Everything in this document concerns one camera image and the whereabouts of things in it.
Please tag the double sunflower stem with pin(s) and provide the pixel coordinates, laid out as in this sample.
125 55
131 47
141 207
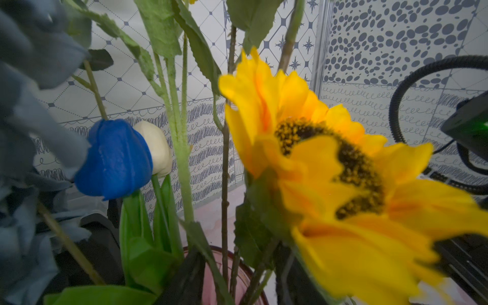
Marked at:
263 38

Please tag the sunflower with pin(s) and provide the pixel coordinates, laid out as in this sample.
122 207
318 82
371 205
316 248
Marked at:
353 209

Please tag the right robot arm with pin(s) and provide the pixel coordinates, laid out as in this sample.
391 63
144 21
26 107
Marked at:
464 258

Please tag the pink glass vase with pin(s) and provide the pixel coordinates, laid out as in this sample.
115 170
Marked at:
243 278

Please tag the white tulip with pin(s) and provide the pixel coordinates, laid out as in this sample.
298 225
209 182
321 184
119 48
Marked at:
162 166

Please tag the blue tulip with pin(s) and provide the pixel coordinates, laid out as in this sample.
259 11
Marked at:
119 166

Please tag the yellow poppy flower stem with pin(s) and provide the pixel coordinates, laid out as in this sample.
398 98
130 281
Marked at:
174 36

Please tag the black plastic toolbox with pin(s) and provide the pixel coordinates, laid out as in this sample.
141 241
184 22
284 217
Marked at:
101 249

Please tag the grey blue rose bouquet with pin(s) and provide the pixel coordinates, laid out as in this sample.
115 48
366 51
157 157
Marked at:
39 157

